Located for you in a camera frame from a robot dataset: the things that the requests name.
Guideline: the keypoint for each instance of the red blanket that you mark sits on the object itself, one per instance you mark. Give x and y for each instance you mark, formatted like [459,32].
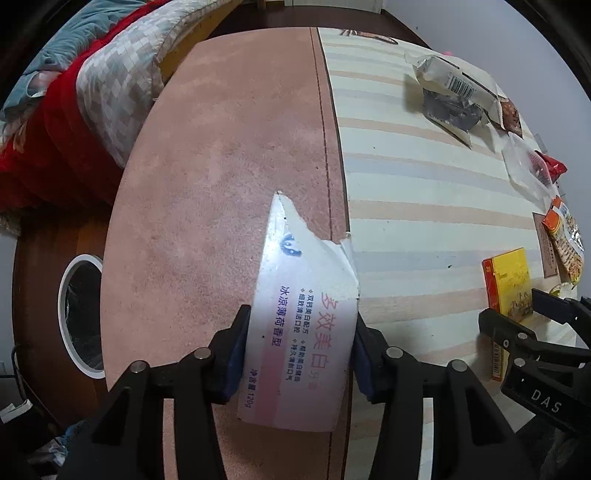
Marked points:
[60,138]

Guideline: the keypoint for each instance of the pink table cloth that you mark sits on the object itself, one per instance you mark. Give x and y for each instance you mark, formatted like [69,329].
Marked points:
[221,161]

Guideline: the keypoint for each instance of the striped table cloth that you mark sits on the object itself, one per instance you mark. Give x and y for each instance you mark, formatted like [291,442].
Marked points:
[415,184]

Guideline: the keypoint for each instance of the dark foil wrapper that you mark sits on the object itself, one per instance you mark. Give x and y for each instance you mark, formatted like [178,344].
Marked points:
[448,110]

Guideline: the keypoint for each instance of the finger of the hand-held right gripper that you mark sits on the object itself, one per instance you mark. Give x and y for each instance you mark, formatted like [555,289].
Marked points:
[547,303]
[496,325]

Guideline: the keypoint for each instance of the red snack packet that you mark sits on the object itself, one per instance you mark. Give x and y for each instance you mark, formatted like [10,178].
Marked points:
[555,167]

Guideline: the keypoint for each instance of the brown snack packet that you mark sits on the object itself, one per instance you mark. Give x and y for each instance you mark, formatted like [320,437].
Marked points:
[510,116]

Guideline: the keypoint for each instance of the clear plastic bag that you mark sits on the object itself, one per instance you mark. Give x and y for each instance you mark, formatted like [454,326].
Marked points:
[521,168]

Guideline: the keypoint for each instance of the white rimmed trash bin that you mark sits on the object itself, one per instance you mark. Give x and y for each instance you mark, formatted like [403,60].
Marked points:
[81,318]

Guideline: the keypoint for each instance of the orange snack packet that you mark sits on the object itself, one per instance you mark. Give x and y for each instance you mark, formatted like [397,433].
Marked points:
[565,235]

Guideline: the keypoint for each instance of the yellow red box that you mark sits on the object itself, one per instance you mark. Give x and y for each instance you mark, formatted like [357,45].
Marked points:
[508,281]

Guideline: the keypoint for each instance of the teal duvet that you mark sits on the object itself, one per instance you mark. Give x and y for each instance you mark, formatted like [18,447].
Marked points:
[69,41]

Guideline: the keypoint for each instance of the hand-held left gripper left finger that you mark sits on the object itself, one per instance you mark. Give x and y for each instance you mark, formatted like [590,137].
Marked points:
[234,357]

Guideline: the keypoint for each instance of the brown printed wrapper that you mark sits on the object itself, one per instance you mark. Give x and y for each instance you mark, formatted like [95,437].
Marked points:
[369,36]

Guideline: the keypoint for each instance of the torn white toothpaste box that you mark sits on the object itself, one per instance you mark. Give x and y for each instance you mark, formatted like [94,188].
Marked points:
[300,332]

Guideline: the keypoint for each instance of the wooden bed frame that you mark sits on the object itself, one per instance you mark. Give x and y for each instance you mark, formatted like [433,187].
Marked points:
[187,57]

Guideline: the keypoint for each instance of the white barcode snack wrapper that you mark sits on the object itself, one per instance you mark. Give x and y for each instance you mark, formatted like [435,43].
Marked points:
[445,74]

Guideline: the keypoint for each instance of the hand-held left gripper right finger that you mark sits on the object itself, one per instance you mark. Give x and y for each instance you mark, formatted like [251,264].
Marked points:
[364,362]

